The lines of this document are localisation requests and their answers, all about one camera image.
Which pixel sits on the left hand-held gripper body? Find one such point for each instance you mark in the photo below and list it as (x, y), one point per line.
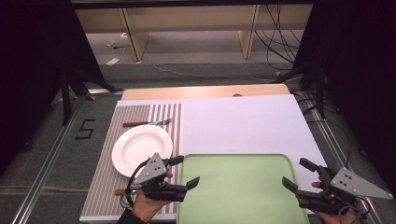
(152, 169)

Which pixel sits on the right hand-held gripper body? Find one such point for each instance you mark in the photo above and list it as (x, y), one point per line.
(345, 186)

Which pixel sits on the person's right hand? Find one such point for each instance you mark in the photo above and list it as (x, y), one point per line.
(334, 218)

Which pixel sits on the person's left hand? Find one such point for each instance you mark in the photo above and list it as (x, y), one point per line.
(148, 205)

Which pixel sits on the white round plate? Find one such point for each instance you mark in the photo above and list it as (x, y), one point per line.
(142, 150)

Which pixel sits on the green tray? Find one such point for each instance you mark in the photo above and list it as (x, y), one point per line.
(236, 189)

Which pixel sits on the striped grey placemat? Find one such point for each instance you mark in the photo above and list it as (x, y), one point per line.
(106, 186)

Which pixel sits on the person's dark sleeve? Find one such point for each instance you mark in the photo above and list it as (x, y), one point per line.
(127, 219)

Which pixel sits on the wooden table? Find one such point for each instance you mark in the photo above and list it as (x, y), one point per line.
(202, 91)

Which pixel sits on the black metal stand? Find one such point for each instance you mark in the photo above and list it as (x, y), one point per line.
(319, 90)
(67, 99)

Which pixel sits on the white board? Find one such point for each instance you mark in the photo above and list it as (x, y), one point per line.
(243, 124)

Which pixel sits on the dark curtain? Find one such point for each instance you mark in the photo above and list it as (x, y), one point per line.
(34, 62)
(358, 77)

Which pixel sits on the white paper scrap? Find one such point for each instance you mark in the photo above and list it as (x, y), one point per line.
(112, 61)

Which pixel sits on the small white floor scrap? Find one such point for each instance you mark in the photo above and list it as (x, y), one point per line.
(110, 42)

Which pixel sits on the light wooden desk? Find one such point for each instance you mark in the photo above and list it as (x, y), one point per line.
(193, 17)

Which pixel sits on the aluminium floor rail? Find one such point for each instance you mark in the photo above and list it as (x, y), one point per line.
(336, 146)
(46, 168)

